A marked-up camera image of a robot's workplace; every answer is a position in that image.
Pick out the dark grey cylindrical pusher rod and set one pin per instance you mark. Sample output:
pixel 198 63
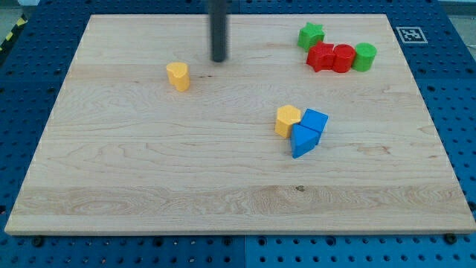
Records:
pixel 217 10

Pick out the yellow heart block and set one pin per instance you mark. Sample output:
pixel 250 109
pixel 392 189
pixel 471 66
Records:
pixel 179 75

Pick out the yellow hexagon block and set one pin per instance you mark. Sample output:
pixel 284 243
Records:
pixel 286 117

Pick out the green star block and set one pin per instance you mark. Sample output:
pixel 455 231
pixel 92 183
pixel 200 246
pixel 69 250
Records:
pixel 310 35

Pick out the red star block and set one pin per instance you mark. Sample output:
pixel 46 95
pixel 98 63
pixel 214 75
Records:
pixel 321 56

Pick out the red cylinder block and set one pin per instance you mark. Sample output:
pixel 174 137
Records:
pixel 344 56

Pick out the blue cube block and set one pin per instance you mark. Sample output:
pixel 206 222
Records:
pixel 316 121

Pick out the light wooden board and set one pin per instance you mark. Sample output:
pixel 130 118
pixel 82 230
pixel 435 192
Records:
pixel 125 153

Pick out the green cylinder block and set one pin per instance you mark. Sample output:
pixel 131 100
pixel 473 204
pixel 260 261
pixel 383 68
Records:
pixel 365 55

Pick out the blue triangle block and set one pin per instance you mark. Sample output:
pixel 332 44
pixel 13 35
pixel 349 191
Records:
pixel 302 140

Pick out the white fiducial marker tag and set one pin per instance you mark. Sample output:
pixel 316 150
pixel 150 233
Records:
pixel 411 35

